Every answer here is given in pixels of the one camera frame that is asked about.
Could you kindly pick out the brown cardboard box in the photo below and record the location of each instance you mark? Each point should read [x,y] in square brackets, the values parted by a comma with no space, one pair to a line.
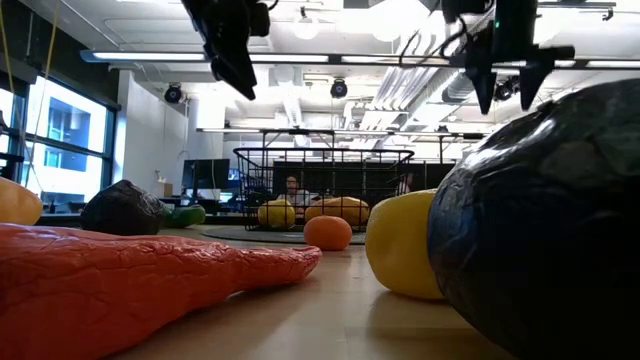
[166,190]

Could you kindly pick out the round grey woven mat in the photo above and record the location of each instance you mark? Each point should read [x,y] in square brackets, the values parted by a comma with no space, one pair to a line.
[280,236]

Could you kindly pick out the dark avocado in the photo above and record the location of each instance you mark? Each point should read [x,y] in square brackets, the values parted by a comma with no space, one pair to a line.
[122,210]

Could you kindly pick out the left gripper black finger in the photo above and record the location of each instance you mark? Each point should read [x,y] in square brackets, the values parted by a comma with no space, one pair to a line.
[235,75]

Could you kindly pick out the person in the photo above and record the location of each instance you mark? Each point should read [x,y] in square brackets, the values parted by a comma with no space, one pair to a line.
[294,187]

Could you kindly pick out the green cucumber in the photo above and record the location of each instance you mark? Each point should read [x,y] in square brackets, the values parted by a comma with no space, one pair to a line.
[187,216]

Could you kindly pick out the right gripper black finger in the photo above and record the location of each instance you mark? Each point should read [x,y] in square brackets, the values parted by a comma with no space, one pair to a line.
[532,75]
[482,70]

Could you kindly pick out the silver air duct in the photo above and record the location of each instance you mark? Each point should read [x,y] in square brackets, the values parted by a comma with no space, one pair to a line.
[457,90]

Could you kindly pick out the orange carrot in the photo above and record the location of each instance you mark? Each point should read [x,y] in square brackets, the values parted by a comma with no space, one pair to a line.
[125,280]

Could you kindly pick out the black background station frame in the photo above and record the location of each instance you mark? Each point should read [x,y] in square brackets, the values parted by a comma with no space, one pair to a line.
[300,132]

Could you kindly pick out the dark purple onion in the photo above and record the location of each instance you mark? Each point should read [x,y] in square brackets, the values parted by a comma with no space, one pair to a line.
[550,225]

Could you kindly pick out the yellow orange mango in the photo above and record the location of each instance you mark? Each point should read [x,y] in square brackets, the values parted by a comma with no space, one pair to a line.
[17,205]

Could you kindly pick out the white round ceiling lamp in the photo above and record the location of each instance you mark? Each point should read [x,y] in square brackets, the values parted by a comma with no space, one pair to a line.
[306,27]

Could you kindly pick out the black ceiling spotlight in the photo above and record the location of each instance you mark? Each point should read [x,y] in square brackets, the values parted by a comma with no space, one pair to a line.
[339,89]
[173,94]
[505,91]

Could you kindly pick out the orange fruit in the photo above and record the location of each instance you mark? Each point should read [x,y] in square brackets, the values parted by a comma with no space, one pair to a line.
[327,233]

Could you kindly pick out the long white light bar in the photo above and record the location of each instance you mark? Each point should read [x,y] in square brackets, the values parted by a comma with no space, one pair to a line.
[150,56]

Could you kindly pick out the black computer monitor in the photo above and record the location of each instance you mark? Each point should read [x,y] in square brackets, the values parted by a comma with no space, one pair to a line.
[205,174]

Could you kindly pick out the large glass window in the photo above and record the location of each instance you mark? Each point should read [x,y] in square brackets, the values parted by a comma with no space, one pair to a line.
[65,150]

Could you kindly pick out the yellow bell pepper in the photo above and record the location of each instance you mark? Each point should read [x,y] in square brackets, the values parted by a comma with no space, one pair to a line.
[276,215]

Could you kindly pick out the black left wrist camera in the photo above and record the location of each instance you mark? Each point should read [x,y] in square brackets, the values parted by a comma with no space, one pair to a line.
[260,20]

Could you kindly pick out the yellow lemon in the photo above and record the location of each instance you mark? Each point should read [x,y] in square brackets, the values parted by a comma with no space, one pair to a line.
[400,245]

